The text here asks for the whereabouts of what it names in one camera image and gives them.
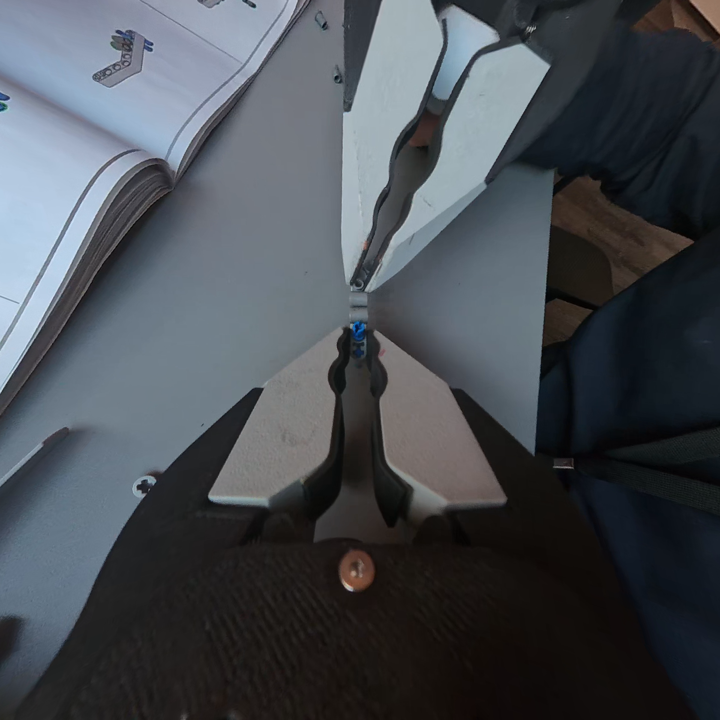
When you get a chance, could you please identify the grey angled lego beam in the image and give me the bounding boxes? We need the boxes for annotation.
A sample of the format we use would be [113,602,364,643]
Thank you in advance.
[348,270,375,372]

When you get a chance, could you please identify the lego instruction booklet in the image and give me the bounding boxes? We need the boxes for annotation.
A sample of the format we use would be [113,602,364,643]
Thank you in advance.
[0,0,313,417]

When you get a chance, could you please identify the black chair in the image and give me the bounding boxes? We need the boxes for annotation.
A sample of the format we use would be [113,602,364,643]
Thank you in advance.
[548,225,614,310]

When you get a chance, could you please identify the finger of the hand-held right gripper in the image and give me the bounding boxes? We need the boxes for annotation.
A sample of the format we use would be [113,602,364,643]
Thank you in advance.
[341,0,451,288]
[364,11,552,293]

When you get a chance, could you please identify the grey curved lego panel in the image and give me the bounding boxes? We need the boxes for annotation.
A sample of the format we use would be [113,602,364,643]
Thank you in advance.
[0,426,71,489]

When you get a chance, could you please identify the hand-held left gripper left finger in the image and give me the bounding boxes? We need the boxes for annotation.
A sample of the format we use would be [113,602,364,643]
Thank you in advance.
[207,325,347,521]

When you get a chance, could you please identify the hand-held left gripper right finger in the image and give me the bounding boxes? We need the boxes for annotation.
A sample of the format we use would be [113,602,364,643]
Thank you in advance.
[368,328,507,541]

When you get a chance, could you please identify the person's right forearm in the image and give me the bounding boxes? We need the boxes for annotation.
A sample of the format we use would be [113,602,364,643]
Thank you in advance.
[486,22,720,240]

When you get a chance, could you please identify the black strap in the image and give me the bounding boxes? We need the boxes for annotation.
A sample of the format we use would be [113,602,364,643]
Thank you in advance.
[554,427,720,515]

